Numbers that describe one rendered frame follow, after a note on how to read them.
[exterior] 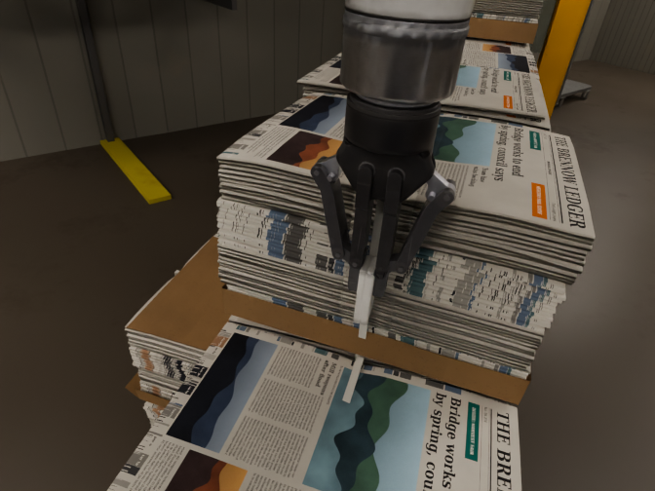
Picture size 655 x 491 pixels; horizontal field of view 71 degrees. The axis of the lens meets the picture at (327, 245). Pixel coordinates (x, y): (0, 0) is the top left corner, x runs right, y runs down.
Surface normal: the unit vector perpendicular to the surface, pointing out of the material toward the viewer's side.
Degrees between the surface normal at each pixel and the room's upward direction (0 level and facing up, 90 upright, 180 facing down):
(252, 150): 5
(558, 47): 90
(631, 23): 90
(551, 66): 90
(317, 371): 1
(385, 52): 90
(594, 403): 0
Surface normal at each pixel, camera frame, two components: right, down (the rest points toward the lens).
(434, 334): -0.34, 0.51
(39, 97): 0.59, 0.48
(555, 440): 0.06, -0.82
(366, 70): -0.59, 0.43
